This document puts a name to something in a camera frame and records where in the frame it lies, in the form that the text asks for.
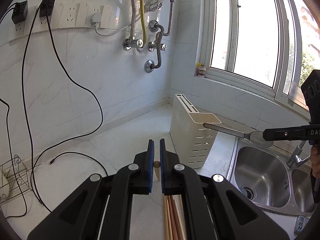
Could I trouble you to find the black power adapter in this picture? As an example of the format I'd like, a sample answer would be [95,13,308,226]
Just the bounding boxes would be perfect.
[39,0,55,17]
[11,0,28,24]

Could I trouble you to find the wire rack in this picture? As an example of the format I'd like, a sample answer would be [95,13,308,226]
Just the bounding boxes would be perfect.
[1,154,31,204]

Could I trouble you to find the black power adapter right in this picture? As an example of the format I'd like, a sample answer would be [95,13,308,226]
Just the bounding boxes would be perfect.
[39,0,55,17]

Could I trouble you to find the pale wooden chopstick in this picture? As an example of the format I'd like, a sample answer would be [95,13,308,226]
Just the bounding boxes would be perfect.
[174,195,186,240]

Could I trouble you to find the chrome sink faucet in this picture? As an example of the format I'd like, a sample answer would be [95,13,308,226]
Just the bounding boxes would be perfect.
[286,140,310,168]

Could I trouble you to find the white plug with cable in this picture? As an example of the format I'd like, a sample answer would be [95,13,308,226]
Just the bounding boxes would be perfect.
[90,12,133,37]

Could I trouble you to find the white wall socket strip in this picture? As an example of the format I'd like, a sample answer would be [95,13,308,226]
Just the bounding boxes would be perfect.
[9,2,111,40]

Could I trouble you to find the black cable long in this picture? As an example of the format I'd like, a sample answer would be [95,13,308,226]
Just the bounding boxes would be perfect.
[32,7,108,205]

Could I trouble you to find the cream plastic utensil holder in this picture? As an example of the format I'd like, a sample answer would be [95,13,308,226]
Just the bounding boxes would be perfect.
[170,94,221,168]

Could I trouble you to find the reddish brown chopstick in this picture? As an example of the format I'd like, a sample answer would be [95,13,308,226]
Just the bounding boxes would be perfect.
[168,196,182,239]

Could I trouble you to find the small jar on sill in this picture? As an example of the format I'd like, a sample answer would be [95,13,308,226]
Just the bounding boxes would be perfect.
[196,62,206,77]

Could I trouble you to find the braided steel hose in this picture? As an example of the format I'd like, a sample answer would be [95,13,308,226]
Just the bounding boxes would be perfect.
[122,0,144,51]
[144,19,173,74]

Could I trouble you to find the stainless steel sink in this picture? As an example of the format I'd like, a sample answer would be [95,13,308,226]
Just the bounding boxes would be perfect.
[227,139,317,216]

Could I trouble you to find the window frame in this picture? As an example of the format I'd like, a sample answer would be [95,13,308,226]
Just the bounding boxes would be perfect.
[200,0,319,118]

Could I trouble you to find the braided steel hose right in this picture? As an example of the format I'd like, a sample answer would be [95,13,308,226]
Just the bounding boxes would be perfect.
[144,19,173,74]

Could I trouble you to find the yellow gas hose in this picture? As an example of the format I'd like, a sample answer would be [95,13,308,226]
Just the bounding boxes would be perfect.
[139,0,147,48]

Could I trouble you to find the light wooden chopstick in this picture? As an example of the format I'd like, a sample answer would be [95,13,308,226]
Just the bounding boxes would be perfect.
[153,161,161,181]

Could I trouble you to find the black power adapter left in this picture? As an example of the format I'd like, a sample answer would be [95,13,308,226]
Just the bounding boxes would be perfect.
[11,0,28,24]

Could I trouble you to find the braided steel hose left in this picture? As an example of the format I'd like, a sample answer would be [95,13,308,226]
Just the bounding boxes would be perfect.
[122,0,144,51]

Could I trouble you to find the person's right hand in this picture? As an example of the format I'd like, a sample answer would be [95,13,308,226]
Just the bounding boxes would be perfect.
[310,145,320,178]

